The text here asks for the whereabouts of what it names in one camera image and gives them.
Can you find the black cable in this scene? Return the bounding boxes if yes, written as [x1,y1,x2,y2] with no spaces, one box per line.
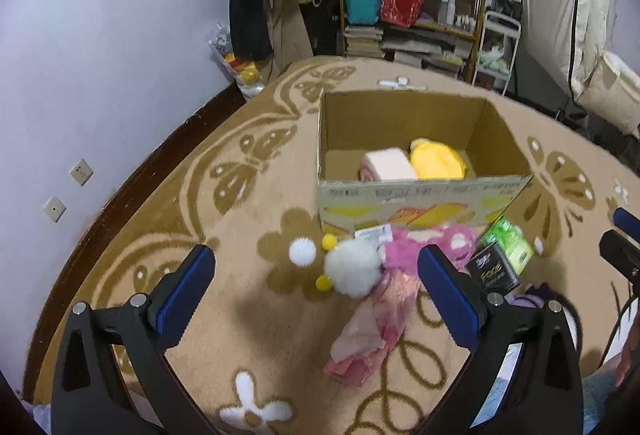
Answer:
[600,282,640,373]

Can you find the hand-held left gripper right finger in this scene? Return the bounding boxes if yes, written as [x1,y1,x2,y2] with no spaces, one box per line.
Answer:
[417,245,587,435]

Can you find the pink roll plush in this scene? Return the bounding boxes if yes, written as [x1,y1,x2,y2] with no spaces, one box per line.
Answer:
[357,148,419,181]

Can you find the cardboard box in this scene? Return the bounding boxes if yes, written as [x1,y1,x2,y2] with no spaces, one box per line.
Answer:
[317,90,535,236]

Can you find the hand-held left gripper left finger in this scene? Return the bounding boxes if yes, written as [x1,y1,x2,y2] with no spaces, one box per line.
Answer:
[50,244,217,435]

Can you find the clear bag of toys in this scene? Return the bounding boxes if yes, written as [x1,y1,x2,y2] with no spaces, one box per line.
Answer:
[209,22,268,102]

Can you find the stack of books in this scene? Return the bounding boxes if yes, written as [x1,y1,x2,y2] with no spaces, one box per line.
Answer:
[343,24,384,59]

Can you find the beige hanging garment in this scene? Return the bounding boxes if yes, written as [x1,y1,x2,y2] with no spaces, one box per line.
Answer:
[264,0,315,78]

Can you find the black tissue pack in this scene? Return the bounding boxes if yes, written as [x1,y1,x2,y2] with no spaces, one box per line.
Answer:
[466,247,523,294]

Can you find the pink bear plush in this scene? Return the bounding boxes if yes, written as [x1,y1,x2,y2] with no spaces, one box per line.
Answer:
[384,224,478,275]

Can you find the green tissue pack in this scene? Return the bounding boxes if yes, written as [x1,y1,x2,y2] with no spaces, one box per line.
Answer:
[479,215,535,274]

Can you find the person's right hand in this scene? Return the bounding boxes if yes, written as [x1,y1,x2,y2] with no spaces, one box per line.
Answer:
[612,340,640,388]

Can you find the black hanging coat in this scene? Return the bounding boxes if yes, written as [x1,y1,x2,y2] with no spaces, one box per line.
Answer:
[229,0,275,62]

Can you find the pile of books and papers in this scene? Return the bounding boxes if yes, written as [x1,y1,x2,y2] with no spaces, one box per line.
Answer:
[379,26,475,78]

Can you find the yellow plush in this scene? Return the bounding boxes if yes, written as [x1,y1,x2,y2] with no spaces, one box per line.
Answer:
[409,139,469,180]

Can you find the pink patterned plastic packet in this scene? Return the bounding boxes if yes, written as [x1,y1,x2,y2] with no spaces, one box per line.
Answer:
[322,271,425,389]

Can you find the purple soft item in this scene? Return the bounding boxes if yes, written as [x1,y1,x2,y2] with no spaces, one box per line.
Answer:
[505,282,553,312]

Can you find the white fluffy plush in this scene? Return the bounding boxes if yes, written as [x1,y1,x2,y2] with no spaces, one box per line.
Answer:
[288,234,387,300]

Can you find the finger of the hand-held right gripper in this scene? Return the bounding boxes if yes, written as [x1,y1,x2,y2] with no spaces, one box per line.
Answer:
[612,208,640,234]
[599,229,640,283]

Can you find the white trolley cart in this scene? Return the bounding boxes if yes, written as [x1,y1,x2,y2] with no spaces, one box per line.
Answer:
[474,9,523,95]

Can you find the row of small bottles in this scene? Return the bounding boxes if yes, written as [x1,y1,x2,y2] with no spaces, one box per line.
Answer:
[436,0,477,30]

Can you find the white wall socket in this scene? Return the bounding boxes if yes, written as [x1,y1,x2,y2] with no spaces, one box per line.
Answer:
[69,158,95,186]
[43,197,67,223]

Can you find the person's jeans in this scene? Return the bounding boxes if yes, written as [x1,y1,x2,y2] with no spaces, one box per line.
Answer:
[581,362,623,435]

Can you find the cream hanging duvet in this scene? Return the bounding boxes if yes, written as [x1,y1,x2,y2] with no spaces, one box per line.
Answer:
[519,0,640,138]

